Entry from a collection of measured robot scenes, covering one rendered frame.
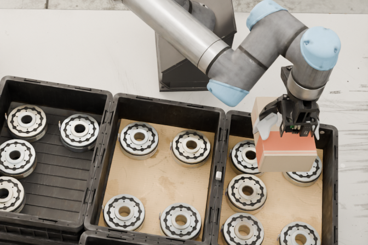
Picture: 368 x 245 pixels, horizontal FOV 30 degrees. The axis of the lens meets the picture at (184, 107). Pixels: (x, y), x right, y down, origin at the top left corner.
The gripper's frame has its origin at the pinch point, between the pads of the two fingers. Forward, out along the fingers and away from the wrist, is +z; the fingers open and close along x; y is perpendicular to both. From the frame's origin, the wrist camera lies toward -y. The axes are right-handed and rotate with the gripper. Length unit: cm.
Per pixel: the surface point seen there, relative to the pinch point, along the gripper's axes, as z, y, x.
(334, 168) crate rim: 17.4, 0.5, 16.6
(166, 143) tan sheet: 27.4, -13.0, -24.9
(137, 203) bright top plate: 24.4, 6.1, -33.1
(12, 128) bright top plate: 25, -16, -66
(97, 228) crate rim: 17.2, 16.1, -42.8
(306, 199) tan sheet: 27.4, 4.2, 11.1
